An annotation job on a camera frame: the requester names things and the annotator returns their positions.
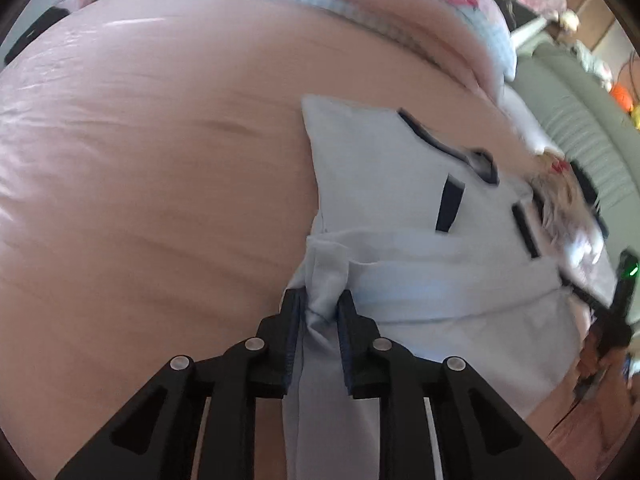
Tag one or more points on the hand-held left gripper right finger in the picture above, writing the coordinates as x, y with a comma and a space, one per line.
346, 345

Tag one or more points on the pink bed sheet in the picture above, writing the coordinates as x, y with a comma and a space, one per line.
150, 185

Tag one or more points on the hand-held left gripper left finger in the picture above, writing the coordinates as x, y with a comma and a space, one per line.
291, 340

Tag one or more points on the grey green sofa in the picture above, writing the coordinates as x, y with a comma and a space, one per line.
575, 105

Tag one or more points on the white garment with navy trim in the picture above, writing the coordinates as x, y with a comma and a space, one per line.
400, 260

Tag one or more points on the floral garment with black trim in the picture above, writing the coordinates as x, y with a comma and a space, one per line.
570, 220

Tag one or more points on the pink quilt with checked border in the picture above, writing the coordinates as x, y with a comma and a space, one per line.
400, 5

